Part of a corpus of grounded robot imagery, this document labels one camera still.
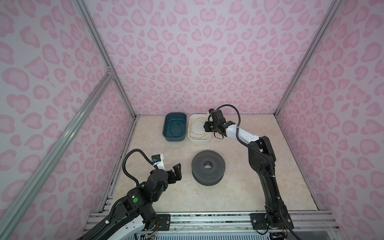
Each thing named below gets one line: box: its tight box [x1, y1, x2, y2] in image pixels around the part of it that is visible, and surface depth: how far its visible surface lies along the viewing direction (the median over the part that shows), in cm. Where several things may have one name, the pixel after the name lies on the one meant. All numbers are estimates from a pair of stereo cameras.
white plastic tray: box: [187, 113, 212, 144], surface depth 110 cm
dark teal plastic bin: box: [162, 112, 187, 142], surface depth 112 cm
